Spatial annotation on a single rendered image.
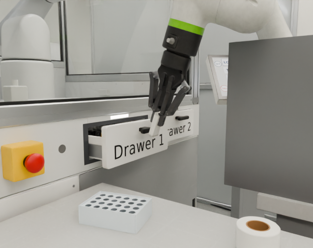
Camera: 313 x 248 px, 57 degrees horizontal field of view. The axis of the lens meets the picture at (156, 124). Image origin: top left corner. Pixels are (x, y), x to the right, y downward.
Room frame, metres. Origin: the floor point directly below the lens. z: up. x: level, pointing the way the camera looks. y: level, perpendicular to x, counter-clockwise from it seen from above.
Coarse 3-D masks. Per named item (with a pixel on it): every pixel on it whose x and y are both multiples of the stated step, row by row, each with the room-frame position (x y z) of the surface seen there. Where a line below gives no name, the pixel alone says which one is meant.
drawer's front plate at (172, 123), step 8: (176, 112) 1.12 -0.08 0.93; (184, 112) 1.17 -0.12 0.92; (192, 112) 1.23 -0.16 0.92; (168, 120) 1.07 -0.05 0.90; (176, 120) 1.12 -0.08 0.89; (184, 120) 1.17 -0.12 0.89; (192, 120) 1.23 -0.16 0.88; (168, 128) 1.07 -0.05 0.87; (184, 128) 1.18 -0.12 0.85; (192, 128) 1.23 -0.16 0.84; (168, 136) 1.07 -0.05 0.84; (176, 136) 1.12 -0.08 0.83; (184, 136) 1.18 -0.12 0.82
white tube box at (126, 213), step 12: (108, 192) 0.60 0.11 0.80; (84, 204) 0.55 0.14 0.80; (96, 204) 0.55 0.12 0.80; (108, 204) 0.55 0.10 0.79; (120, 204) 0.55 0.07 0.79; (132, 204) 0.55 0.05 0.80; (144, 204) 0.55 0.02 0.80; (84, 216) 0.53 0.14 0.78; (96, 216) 0.52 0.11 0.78; (108, 216) 0.51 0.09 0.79; (120, 216) 0.50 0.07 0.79; (132, 216) 0.50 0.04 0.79; (144, 216) 0.53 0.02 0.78; (108, 228) 0.51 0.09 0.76; (120, 228) 0.50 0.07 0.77; (132, 228) 0.50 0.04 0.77
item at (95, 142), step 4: (88, 136) 0.77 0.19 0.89; (92, 136) 0.76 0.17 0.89; (96, 136) 0.76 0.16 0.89; (88, 140) 0.77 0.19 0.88; (92, 140) 0.76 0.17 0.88; (96, 140) 0.75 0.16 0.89; (100, 140) 0.75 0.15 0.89; (88, 144) 0.77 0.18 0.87; (92, 144) 0.76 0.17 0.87; (96, 144) 0.75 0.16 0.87; (100, 144) 0.75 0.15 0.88; (92, 148) 0.76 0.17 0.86; (96, 148) 0.75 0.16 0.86; (100, 148) 0.74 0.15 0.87; (92, 152) 0.76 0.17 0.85; (96, 152) 0.75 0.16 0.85; (100, 152) 0.74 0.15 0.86; (92, 156) 0.76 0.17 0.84; (96, 156) 0.75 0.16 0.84; (100, 156) 0.74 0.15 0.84
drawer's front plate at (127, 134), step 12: (144, 120) 0.85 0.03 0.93; (108, 132) 0.71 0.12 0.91; (120, 132) 0.75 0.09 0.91; (132, 132) 0.79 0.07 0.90; (108, 144) 0.71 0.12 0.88; (120, 144) 0.75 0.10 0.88; (144, 144) 0.84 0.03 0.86; (156, 144) 0.89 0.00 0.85; (108, 156) 0.71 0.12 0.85; (132, 156) 0.79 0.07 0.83; (144, 156) 0.84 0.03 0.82; (108, 168) 0.71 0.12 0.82
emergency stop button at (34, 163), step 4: (28, 156) 0.56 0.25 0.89; (32, 156) 0.56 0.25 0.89; (36, 156) 0.56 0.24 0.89; (40, 156) 0.57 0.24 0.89; (28, 160) 0.55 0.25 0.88; (32, 160) 0.55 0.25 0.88; (36, 160) 0.56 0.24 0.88; (40, 160) 0.57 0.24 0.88; (44, 160) 0.58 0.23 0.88; (28, 164) 0.55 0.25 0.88; (32, 164) 0.55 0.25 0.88; (36, 164) 0.56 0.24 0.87; (40, 164) 0.57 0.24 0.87; (28, 168) 0.55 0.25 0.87; (32, 168) 0.55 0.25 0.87; (36, 168) 0.56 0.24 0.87; (40, 168) 0.57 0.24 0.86; (32, 172) 0.56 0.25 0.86; (36, 172) 0.56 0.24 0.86
